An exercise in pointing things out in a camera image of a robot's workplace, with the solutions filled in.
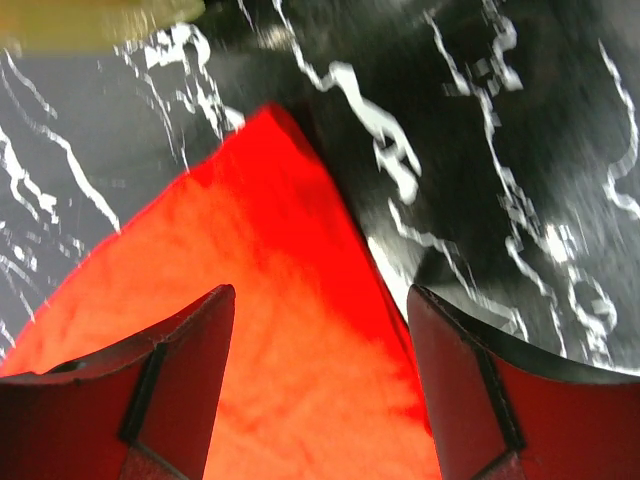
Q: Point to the red t shirt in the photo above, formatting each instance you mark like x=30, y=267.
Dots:
x=320, y=381

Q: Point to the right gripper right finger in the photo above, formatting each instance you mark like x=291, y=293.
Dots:
x=501, y=408

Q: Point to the black marbled table mat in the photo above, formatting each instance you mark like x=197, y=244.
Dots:
x=488, y=150

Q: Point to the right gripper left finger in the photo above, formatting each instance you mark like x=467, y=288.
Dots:
x=142, y=408

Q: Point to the olive green plastic bin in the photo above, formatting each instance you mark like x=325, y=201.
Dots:
x=69, y=26

